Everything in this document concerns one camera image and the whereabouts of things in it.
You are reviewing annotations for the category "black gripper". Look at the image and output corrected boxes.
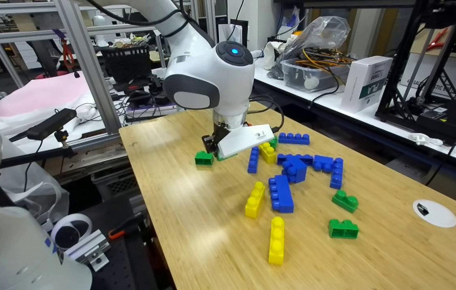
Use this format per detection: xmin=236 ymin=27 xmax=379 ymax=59
xmin=200 ymin=123 xmax=232 ymax=157

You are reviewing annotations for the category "long blue toy block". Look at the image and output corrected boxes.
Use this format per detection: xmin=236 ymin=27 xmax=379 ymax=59
xmin=247 ymin=146 xmax=261 ymax=175
xmin=329 ymin=156 xmax=345 ymax=189
xmin=277 ymin=130 xmax=311 ymax=146

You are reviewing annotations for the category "yellow toy block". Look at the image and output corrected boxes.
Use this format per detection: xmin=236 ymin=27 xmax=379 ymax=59
xmin=244 ymin=180 xmax=268 ymax=220
xmin=266 ymin=215 xmax=287 ymax=267
xmin=258 ymin=139 xmax=279 ymax=165

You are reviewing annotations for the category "wide blue toy block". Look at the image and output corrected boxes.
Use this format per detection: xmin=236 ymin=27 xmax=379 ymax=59
xmin=268 ymin=173 xmax=297 ymax=214

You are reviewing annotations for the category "chunky blue toy block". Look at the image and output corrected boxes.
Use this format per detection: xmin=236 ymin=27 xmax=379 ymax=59
xmin=281 ymin=157 xmax=310 ymax=185

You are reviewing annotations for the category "flat blue toy block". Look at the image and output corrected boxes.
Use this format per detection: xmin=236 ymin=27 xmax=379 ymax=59
xmin=276 ymin=152 xmax=314 ymax=167

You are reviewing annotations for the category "small blue toy block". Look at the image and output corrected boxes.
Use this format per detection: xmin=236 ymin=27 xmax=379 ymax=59
xmin=311 ymin=152 xmax=337 ymax=173

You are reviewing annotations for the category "black mesh basket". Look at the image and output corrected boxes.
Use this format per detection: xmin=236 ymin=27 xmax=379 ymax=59
xmin=99 ymin=43 xmax=152 ymax=83

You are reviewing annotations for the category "clear plastic container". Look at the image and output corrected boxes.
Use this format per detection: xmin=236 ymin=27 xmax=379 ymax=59
xmin=279 ymin=54 xmax=353 ymax=93

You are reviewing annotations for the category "white side bench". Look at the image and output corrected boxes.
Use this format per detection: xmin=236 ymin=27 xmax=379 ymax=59
xmin=250 ymin=49 xmax=456 ymax=173

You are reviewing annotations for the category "clear plastic bag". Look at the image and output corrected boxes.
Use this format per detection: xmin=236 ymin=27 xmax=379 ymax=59
xmin=266 ymin=14 xmax=353 ymax=81

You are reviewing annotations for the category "white cardboard box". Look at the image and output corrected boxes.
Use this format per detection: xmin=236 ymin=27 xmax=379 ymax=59
xmin=340 ymin=52 xmax=395 ymax=112

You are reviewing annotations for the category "pink cloth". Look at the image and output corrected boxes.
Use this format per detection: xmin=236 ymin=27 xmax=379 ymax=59
xmin=0 ymin=70 xmax=97 ymax=118

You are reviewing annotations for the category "translucent plastic cover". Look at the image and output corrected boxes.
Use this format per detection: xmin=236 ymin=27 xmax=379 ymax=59
xmin=0 ymin=159 xmax=71 ymax=226

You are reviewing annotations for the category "white round sticker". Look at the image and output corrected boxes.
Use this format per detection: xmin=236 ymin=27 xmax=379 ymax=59
xmin=411 ymin=197 xmax=456 ymax=230

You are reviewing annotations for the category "yellow cable bundle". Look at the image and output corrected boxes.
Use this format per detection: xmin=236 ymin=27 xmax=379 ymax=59
xmin=290 ymin=46 xmax=353 ymax=73

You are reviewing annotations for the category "orange tool handle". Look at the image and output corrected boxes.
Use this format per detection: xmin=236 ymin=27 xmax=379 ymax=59
xmin=107 ymin=228 xmax=128 ymax=241

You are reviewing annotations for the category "black camera on stand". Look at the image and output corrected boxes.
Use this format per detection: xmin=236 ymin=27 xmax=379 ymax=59
xmin=8 ymin=106 xmax=79 ymax=143

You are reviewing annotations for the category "white clamp with ring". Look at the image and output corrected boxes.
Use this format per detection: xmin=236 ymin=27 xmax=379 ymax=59
xmin=49 ymin=212 xmax=111 ymax=272

